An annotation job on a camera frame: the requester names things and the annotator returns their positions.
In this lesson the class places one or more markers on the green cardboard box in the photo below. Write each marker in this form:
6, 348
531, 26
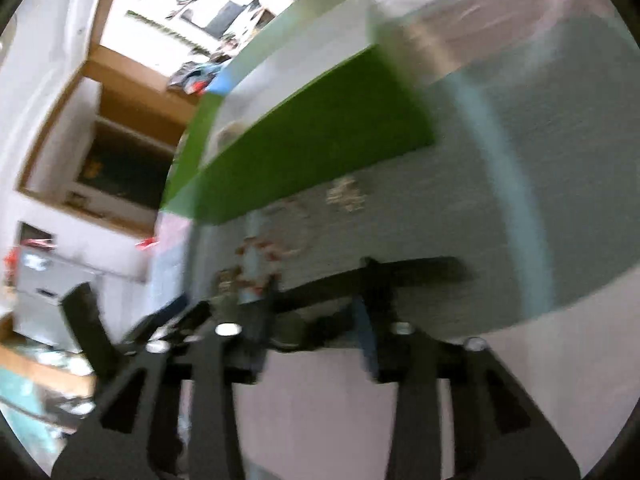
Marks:
310, 150

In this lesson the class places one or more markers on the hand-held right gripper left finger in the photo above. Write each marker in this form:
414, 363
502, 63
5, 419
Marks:
250, 350

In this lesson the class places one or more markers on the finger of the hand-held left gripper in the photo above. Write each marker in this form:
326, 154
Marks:
380, 277
87, 325

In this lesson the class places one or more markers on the green vine garland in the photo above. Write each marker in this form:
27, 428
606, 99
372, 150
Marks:
160, 27

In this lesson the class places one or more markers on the wooden shelf unit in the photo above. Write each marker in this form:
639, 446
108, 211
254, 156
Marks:
120, 170

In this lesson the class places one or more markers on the colourful toy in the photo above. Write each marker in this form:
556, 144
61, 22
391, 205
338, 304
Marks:
197, 77

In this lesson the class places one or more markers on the grey cabinet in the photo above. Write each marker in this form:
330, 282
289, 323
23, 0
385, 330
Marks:
50, 280

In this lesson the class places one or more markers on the striped printed tablecloth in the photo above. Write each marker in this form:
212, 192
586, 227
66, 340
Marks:
475, 200

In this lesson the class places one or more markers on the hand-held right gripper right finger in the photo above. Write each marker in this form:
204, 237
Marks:
366, 342

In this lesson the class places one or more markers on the television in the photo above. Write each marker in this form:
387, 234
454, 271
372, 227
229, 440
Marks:
225, 17

